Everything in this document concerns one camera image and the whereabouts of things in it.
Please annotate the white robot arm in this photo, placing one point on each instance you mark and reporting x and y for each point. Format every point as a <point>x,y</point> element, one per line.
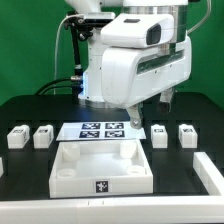
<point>92,77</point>

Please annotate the white tag marker plate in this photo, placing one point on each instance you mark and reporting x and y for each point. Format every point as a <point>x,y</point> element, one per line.
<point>99,131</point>

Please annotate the white square tabletop tray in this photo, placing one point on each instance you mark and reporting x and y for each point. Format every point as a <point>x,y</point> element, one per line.
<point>100,168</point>

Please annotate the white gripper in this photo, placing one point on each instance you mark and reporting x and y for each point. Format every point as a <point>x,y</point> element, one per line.
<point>136,66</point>

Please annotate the white L-shaped obstacle fence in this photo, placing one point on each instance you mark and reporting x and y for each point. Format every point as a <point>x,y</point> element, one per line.
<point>128,210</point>

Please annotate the grey camera on mount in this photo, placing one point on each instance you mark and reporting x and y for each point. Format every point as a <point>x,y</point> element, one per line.
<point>96,17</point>

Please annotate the white block left edge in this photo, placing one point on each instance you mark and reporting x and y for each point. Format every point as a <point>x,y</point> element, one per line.
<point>1,167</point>

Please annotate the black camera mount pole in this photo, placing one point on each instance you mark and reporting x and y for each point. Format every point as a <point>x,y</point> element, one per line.
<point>75,50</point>

